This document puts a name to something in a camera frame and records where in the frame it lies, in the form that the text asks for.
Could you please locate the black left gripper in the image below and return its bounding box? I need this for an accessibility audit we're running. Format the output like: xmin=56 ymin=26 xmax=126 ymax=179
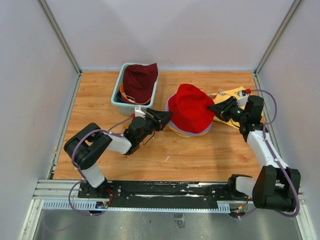
xmin=137 ymin=108 xmax=173 ymax=143

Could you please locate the dark maroon bucket hat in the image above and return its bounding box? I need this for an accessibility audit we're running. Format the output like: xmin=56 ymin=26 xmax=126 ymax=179
xmin=122 ymin=63 xmax=158 ymax=103

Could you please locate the grey slotted cable duct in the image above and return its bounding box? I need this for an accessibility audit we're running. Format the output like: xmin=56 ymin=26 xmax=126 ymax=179
xmin=42 ymin=199 xmax=231 ymax=214

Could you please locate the yellow cartoon print cloth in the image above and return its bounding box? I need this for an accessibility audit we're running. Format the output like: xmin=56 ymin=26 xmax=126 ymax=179
xmin=207 ymin=88 xmax=264 ymax=134

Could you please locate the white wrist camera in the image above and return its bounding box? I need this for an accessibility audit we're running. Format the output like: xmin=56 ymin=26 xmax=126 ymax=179
xmin=131 ymin=105 xmax=146 ymax=118
xmin=236 ymin=88 xmax=252 ymax=107

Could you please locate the red bucket hat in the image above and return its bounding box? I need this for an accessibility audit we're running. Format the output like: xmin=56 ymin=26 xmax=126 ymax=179
xmin=167 ymin=83 xmax=215 ymax=134

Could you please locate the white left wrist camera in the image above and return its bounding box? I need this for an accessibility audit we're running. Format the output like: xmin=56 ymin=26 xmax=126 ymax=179
xmin=131 ymin=105 xmax=146 ymax=118

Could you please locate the lavender bucket hat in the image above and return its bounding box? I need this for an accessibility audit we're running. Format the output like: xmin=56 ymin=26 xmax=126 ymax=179
xmin=166 ymin=93 xmax=215 ymax=133

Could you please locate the light teal plastic bin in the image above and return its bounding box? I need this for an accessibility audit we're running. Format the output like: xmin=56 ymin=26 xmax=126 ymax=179
xmin=111 ymin=63 xmax=159 ymax=116

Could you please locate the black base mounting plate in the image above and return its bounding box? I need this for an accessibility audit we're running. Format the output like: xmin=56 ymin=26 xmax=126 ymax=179
xmin=77 ymin=180 xmax=251 ymax=207

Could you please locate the yellow bucket hat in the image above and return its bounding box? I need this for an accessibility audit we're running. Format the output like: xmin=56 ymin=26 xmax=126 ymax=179
xmin=169 ymin=125 xmax=212 ymax=137

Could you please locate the blue bucket hat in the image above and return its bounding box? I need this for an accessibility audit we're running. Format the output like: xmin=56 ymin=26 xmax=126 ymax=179
xmin=115 ymin=91 xmax=126 ymax=103

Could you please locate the wooden hat stand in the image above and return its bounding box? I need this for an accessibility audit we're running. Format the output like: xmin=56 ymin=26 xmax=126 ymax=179
xmin=175 ymin=132 xmax=194 ymax=139

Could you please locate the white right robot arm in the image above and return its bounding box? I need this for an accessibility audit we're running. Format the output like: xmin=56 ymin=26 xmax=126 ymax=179
xmin=208 ymin=95 xmax=301 ymax=218

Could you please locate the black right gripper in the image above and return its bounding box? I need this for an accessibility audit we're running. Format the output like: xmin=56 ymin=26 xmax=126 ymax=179
xmin=206 ymin=96 xmax=248 ymax=124

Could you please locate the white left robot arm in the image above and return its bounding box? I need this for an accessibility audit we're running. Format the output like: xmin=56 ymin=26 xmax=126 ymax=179
xmin=63 ymin=108 xmax=173 ymax=198

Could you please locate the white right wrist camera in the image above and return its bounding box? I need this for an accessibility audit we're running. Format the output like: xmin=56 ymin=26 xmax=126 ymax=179
xmin=236 ymin=88 xmax=252 ymax=107

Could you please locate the orange bucket hat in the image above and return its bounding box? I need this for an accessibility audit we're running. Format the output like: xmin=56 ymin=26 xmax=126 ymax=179
xmin=119 ymin=84 xmax=151 ymax=105

